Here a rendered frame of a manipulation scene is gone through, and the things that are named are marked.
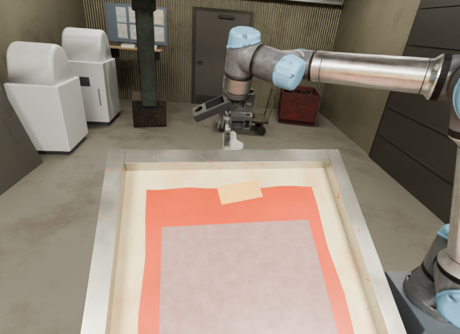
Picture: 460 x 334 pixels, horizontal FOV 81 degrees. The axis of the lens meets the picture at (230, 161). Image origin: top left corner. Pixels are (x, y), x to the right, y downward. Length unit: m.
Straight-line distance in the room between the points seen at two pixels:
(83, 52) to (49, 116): 1.58
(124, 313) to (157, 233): 0.15
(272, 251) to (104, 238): 0.34
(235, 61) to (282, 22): 6.42
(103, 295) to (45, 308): 1.91
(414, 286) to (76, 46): 5.39
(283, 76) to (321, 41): 6.73
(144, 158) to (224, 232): 0.25
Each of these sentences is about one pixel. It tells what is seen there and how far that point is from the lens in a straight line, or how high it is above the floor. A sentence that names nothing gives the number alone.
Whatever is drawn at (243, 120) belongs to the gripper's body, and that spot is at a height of 1.60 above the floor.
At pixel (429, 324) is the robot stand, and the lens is 0.94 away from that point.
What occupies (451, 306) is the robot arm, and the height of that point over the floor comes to 1.37.
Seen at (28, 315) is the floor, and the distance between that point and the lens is 2.49.
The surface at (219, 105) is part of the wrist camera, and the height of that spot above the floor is 1.64.
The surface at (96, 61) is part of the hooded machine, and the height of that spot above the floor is 1.13.
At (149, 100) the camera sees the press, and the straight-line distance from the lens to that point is 5.20.
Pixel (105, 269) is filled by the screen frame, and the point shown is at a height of 1.42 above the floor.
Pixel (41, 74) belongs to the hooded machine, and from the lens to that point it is 4.31.
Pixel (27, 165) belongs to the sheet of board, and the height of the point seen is 0.09.
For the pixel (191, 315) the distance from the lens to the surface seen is 0.59.
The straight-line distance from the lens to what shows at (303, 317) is 0.63.
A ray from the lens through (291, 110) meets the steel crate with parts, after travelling 6.11.
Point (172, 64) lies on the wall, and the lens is 7.08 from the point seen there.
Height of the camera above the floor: 1.83
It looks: 26 degrees down
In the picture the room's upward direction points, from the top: 5 degrees clockwise
